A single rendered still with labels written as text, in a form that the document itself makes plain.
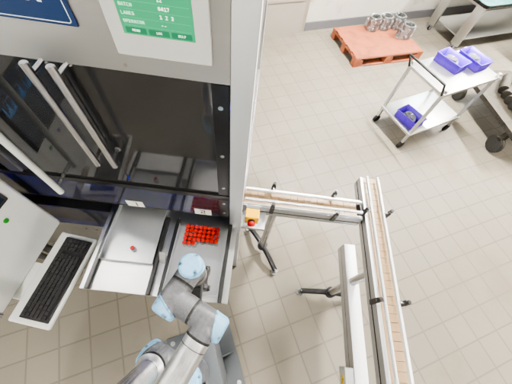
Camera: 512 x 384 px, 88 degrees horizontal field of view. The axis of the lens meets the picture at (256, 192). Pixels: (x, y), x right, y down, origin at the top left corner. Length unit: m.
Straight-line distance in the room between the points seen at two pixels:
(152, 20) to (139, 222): 1.11
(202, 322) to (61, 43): 0.77
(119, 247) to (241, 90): 1.09
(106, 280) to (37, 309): 0.32
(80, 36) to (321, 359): 2.26
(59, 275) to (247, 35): 1.42
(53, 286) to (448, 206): 3.31
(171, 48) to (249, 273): 1.91
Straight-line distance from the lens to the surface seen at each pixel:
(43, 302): 1.68
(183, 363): 0.84
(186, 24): 0.64
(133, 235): 1.54
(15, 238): 1.64
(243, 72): 0.69
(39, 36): 0.84
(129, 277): 1.48
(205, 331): 0.83
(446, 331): 2.84
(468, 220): 3.42
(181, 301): 0.84
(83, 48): 0.80
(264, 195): 1.52
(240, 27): 0.63
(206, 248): 1.44
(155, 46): 0.69
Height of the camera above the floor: 2.25
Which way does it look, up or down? 60 degrees down
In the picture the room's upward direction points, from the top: 10 degrees clockwise
